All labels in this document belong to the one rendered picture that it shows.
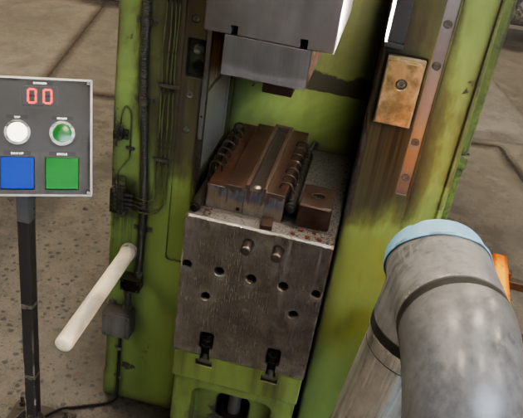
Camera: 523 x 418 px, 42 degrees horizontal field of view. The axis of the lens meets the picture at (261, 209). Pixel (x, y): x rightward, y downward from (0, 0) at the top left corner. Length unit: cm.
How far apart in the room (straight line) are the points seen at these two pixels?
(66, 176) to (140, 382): 96
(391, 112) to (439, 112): 12
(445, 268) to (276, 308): 115
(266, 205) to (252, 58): 38
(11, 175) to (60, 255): 151
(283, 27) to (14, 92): 64
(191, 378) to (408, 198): 81
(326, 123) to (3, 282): 155
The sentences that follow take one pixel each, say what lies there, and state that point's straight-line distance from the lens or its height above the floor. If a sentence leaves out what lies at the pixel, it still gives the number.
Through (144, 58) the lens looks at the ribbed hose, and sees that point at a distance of 181.
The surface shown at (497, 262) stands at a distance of 171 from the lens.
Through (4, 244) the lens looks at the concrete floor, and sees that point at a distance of 326.
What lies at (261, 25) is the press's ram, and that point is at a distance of 157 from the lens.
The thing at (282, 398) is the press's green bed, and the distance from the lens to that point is 203.
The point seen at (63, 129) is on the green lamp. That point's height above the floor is 110.
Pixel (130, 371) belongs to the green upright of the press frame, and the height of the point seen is 13.
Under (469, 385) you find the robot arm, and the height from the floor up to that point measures 140.
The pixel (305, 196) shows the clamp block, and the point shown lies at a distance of 175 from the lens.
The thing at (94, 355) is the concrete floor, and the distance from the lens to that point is 266.
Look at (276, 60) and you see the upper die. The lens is 159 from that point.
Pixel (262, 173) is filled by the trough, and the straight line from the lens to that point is 182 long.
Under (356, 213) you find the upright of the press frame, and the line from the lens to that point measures 187.
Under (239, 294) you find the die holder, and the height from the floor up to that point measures 71.
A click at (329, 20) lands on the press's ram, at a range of 155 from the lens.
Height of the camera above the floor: 181
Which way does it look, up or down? 30 degrees down
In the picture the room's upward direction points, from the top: 9 degrees clockwise
